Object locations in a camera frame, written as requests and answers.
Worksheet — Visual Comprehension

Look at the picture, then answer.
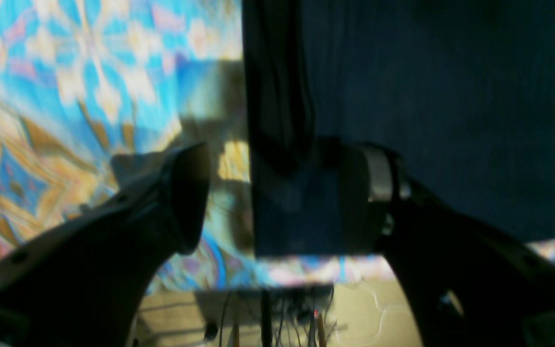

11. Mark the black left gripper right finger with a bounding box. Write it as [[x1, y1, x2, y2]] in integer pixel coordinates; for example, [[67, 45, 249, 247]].
[[338, 145, 555, 347]]

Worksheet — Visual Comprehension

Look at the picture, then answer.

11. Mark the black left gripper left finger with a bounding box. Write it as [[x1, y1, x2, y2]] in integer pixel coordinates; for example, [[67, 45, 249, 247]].
[[0, 143, 210, 347]]

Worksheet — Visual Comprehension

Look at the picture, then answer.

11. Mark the colourful patterned tablecloth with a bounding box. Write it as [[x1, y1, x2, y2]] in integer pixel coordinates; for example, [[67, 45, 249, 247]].
[[0, 0, 555, 294]]

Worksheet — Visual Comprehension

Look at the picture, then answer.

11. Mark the dark navy T-shirt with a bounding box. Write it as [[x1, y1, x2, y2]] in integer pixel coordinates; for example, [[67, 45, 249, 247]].
[[241, 0, 555, 257]]

